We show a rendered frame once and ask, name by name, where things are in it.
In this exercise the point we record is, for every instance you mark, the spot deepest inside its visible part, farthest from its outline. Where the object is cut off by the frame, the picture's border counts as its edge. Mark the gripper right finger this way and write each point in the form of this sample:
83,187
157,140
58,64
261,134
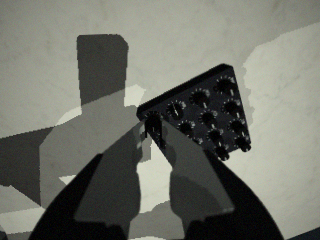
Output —
203,188

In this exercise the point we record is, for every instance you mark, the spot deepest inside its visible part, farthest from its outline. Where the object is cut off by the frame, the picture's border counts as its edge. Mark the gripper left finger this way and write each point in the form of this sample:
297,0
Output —
105,192

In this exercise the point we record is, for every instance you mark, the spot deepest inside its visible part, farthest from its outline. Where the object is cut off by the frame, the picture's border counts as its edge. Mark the black knob box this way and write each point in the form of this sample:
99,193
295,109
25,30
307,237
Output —
184,107

